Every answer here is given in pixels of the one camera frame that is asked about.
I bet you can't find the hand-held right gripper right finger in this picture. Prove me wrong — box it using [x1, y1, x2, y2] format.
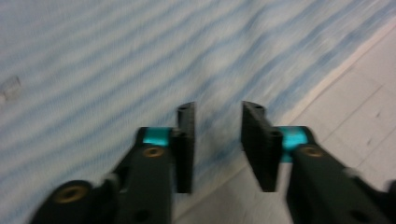
[240, 101, 284, 193]

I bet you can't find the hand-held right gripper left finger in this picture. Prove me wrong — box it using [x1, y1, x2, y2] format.
[170, 102, 197, 194]

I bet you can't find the light blue striped towel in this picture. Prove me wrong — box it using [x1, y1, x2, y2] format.
[0, 0, 396, 224]

